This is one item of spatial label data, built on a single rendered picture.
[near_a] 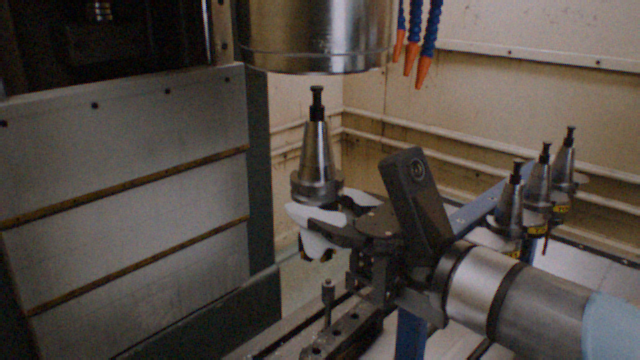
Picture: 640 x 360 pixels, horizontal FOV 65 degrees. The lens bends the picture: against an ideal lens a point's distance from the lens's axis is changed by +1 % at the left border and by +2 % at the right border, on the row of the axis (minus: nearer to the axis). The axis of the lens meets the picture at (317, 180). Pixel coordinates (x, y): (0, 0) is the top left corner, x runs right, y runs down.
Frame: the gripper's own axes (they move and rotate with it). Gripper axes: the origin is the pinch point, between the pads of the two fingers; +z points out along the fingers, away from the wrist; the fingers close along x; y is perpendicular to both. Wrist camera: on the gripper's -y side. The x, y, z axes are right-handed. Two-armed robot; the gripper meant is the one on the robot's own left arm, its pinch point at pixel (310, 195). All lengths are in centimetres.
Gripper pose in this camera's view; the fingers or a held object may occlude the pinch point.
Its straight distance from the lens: 58.7
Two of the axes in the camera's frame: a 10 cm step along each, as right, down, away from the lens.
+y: -0.1, 9.1, 4.1
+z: -7.3, -2.9, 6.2
